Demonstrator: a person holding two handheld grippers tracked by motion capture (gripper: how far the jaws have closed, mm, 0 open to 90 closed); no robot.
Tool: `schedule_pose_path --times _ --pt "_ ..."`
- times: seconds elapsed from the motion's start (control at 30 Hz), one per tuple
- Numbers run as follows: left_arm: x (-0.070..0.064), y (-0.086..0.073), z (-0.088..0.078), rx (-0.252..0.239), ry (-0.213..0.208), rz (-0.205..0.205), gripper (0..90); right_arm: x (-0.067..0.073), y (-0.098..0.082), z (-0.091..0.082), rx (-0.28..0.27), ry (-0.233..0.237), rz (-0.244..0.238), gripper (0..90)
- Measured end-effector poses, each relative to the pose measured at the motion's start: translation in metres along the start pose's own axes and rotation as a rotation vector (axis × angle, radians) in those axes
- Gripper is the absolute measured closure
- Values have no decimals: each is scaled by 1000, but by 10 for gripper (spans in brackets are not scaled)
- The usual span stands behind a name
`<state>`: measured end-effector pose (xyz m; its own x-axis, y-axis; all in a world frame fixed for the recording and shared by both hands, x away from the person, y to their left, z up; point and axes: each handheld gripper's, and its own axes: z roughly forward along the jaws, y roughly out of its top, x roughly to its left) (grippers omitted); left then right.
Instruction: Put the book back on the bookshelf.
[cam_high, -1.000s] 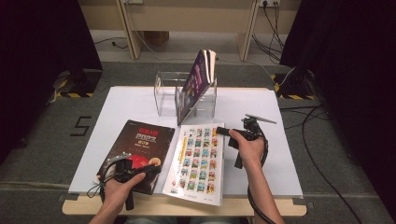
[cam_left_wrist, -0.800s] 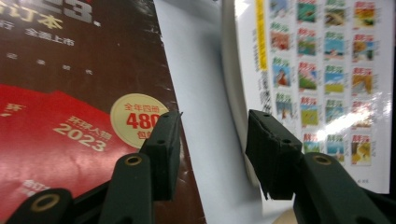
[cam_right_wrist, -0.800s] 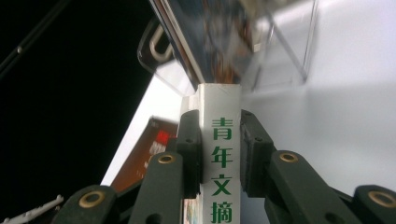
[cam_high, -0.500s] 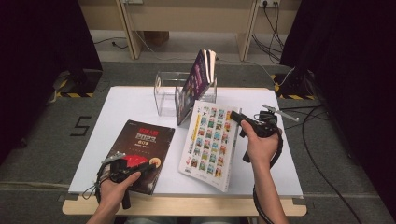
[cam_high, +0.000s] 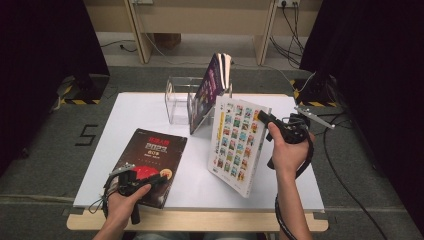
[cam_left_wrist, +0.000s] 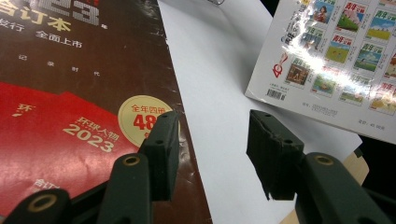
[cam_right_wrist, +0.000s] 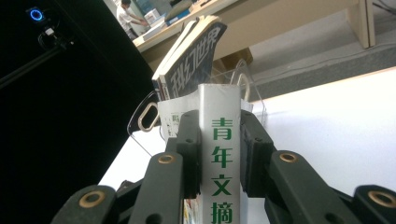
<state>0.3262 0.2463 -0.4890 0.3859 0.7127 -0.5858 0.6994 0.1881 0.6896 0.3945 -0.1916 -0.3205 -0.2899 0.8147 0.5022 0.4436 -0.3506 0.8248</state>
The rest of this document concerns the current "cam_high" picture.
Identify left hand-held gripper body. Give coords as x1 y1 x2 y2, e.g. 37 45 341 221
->
109 162 141 197

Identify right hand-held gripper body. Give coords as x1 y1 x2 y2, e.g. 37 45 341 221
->
279 105 336 145

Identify black and red magazine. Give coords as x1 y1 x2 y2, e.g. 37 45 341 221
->
111 128 189 210

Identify white magazine with picture grid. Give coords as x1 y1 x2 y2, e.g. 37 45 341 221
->
207 95 272 199

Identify clear acrylic magazine rack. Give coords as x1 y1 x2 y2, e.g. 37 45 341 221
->
164 76 234 129

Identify person's left hand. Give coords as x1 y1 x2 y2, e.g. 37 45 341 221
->
105 183 152 231

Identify person's right hand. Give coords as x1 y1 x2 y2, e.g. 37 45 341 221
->
267 122 316 181

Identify black stand base striped tape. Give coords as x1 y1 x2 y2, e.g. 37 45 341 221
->
61 74 111 105
289 76 338 108

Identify white board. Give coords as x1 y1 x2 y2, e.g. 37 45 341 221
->
73 92 325 212

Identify black curtain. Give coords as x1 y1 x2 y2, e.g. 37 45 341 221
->
0 0 111 178
299 0 424 234

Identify beige wooden desk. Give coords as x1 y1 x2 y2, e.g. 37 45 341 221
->
83 0 324 66

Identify left hand-held gripper black cable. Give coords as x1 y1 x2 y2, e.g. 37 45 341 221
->
88 179 142 225

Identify hand-held gripper black cable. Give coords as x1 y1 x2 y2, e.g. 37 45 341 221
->
88 179 142 225
266 131 316 240

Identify right hand-held gripper black cable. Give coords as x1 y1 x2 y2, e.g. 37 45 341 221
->
266 131 316 240

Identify long black cable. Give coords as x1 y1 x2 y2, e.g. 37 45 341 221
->
322 112 389 240

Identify black cables on carpet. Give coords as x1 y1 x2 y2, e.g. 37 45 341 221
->
313 113 354 140

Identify black cable bundle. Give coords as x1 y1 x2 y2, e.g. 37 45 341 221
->
269 1 306 69

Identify thin white cable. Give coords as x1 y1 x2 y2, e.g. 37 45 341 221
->
143 32 317 94

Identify black cable with plug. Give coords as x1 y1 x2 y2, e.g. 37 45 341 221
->
100 39 138 54

